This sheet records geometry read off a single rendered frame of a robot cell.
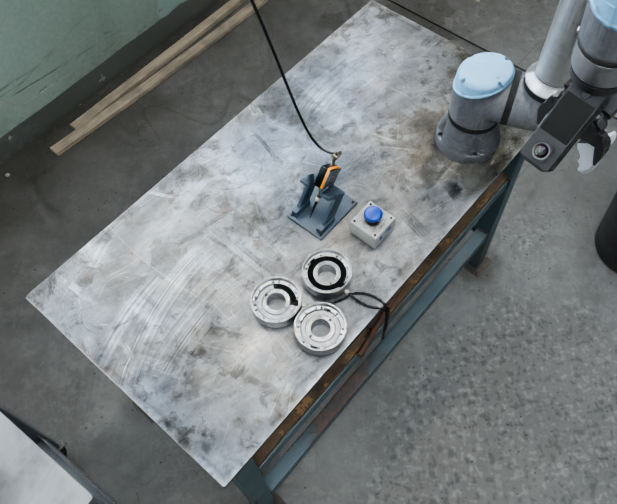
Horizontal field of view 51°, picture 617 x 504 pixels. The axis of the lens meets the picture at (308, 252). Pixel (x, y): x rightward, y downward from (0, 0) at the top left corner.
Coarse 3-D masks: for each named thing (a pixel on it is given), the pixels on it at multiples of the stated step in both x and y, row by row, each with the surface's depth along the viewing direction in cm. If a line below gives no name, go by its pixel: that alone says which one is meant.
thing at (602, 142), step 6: (600, 132) 82; (606, 132) 81; (600, 138) 82; (606, 138) 82; (594, 144) 84; (600, 144) 83; (606, 144) 83; (594, 150) 85; (600, 150) 84; (606, 150) 85; (594, 156) 86; (600, 156) 85; (594, 162) 87
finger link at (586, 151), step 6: (612, 132) 88; (612, 138) 89; (582, 144) 86; (588, 144) 85; (582, 150) 87; (588, 150) 86; (582, 156) 88; (588, 156) 87; (582, 162) 89; (588, 162) 88; (582, 168) 90; (588, 168) 89
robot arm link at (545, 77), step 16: (560, 0) 116; (576, 0) 111; (560, 16) 116; (576, 16) 113; (560, 32) 118; (576, 32) 116; (544, 48) 124; (560, 48) 120; (544, 64) 126; (560, 64) 123; (528, 80) 131; (544, 80) 128; (560, 80) 126; (528, 96) 132; (544, 96) 129; (512, 112) 135; (528, 112) 134; (528, 128) 137
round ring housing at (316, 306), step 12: (300, 312) 129; (336, 312) 130; (300, 324) 129; (312, 324) 130; (324, 324) 132; (300, 336) 128; (312, 336) 128; (312, 348) 125; (324, 348) 127; (336, 348) 127
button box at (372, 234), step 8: (360, 216) 140; (384, 216) 139; (392, 216) 139; (352, 224) 139; (360, 224) 139; (368, 224) 138; (376, 224) 138; (384, 224) 138; (392, 224) 140; (352, 232) 142; (360, 232) 139; (368, 232) 137; (376, 232) 137; (384, 232) 139; (368, 240) 139; (376, 240) 138
